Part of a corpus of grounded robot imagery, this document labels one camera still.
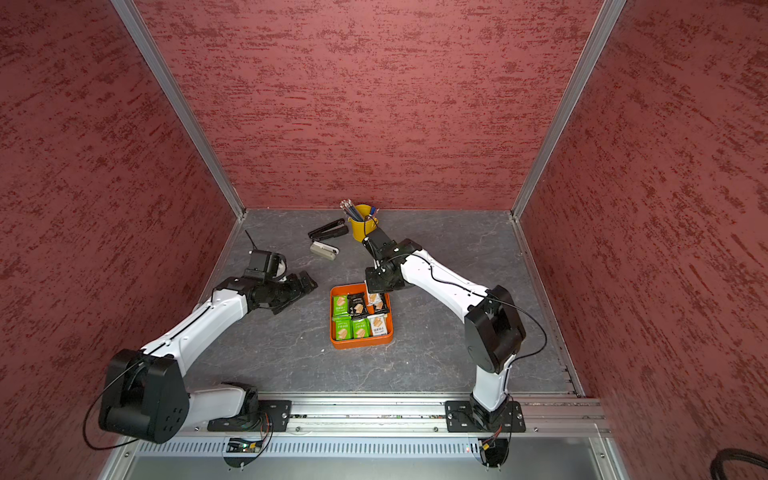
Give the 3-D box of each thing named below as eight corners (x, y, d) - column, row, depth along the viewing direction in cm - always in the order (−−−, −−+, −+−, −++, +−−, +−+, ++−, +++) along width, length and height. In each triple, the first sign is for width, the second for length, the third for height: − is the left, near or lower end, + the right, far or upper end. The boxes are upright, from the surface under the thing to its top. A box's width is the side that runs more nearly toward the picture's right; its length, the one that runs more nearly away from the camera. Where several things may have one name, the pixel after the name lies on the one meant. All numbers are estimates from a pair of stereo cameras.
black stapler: (316, 248, 111) (314, 244, 109) (308, 237, 115) (307, 233, 113) (351, 231, 117) (350, 227, 115) (343, 221, 120) (342, 217, 118)
